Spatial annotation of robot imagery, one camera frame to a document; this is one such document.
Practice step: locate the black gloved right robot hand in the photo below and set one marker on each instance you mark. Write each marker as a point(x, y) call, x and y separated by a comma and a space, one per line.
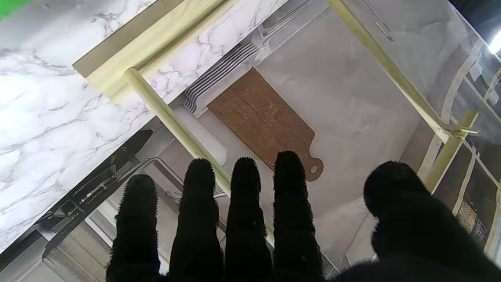
point(242, 235)

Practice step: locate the wooden rack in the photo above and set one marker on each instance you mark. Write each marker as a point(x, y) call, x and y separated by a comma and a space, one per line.
point(156, 43)

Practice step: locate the green microfibre towel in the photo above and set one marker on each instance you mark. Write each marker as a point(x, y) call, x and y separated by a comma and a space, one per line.
point(8, 6)

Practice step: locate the brown wooden cutting board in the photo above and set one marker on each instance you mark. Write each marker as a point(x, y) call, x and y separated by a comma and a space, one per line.
point(262, 117)

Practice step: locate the steel stockpot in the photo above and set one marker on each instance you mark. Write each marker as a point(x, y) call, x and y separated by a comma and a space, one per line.
point(78, 250)

